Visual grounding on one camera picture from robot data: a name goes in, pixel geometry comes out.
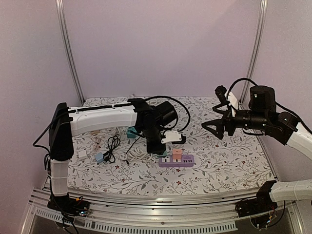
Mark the left aluminium frame post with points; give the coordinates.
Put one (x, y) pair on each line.
(68, 50)

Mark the aluminium frame post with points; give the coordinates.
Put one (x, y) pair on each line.
(258, 37)
(68, 50)

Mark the right aluminium frame post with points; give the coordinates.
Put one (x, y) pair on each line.
(258, 37)

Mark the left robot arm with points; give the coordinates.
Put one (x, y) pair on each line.
(68, 122)

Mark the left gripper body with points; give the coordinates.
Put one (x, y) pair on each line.
(152, 134)

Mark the white charger plug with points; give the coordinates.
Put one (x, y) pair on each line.
(82, 155)

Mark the aluminium front rail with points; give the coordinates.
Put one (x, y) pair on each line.
(168, 214)

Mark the floral table cloth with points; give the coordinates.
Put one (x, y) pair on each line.
(235, 162)

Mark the light blue charger plug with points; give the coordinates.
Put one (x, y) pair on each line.
(99, 157)

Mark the pink charger plug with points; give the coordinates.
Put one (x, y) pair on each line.
(177, 155)

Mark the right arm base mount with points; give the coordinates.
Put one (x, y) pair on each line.
(260, 204)

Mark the teal blue power strip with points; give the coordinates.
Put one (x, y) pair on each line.
(131, 133)

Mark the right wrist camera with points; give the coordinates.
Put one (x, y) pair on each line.
(226, 98)

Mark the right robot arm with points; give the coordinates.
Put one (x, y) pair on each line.
(286, 127)

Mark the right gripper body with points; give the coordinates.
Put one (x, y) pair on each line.
(229, 125)

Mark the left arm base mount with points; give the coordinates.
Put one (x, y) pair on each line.
(69, 206)

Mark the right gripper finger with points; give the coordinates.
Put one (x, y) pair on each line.
(216, 127)
(218, 107)

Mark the purple power strip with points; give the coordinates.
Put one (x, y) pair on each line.
(168, 161)

